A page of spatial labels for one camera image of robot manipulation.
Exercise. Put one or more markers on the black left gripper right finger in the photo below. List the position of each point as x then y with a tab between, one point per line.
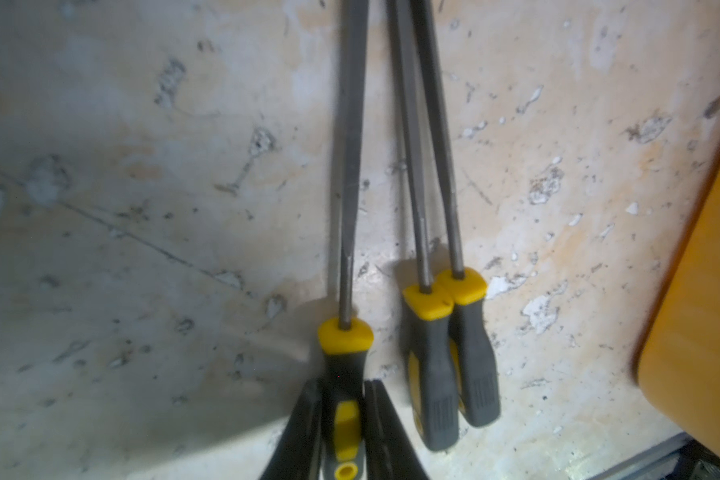
390	454

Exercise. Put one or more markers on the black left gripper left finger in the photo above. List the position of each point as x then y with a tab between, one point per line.
298	453

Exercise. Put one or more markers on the file tool yellow-black handle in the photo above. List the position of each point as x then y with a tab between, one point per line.
344	339
427	311
470	347

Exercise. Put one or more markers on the yellow plastic storage tray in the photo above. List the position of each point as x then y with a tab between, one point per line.
679	366

